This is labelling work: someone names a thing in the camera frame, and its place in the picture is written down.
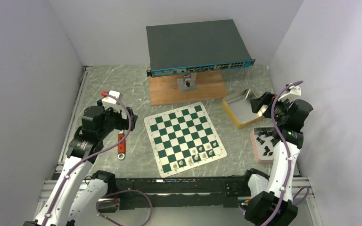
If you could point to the red handled adjustable wrench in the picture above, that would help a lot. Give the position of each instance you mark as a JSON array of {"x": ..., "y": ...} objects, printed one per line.
[{"x": 121, "y": 148}]

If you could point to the yellow metal tin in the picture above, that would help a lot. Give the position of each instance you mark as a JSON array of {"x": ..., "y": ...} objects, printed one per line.
[{"x": 237, "y": 106}]

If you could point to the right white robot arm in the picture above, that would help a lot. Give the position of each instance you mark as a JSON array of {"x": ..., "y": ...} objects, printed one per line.
[{"x": 271, "y": 202}]

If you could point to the green white chess mat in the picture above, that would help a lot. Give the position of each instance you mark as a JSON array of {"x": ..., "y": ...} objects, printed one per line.
[{"x": 175, "y": 133}]

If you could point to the pink plastic tray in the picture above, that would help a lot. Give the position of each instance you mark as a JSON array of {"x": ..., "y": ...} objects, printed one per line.
[{"x": 258, "y": 149}]

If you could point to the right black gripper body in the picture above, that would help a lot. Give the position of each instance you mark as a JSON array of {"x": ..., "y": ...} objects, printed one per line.
[{"x": 267, "y": 100}]

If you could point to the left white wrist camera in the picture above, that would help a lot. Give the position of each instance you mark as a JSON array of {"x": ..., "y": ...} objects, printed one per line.
[{"x": 108, "y": 101}]

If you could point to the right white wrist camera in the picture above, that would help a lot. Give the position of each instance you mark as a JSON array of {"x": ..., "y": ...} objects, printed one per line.
[{"x": 292, "y": 93}]

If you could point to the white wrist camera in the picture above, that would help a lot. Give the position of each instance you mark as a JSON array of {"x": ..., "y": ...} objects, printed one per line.
[
  {"x": 292, "y": 93},
  {"x": 108, "y": 101}
]

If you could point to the black chess piece in tray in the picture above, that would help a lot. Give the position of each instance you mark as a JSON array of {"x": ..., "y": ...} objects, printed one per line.
[
  {"x": 262, "y": 133},
  {"x": 271, "y": 132},
  {"x": 267, "y": 151},
  {"x": 260, "y": 140}
]

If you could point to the wooden board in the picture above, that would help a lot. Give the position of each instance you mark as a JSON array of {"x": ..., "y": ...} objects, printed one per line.
[{"x": 164, "y": 90}]

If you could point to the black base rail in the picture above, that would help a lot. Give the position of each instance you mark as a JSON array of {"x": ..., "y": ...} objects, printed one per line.
[{"x": 132, "y": 193}]

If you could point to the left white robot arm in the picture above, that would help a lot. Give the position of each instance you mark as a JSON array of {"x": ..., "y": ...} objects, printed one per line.
[{"x": 64, "y": 207}]

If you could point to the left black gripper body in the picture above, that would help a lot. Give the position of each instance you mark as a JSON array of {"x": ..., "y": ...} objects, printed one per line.
[{"x": 113, "y": 119}]

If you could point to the metal bracket with knob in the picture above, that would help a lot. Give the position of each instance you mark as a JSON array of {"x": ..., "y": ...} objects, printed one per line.
[{"x": 187, "y": 83}]

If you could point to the dark grey network switch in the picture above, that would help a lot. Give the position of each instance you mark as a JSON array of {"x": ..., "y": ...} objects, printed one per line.
[{"x": 178, "y": 49}]

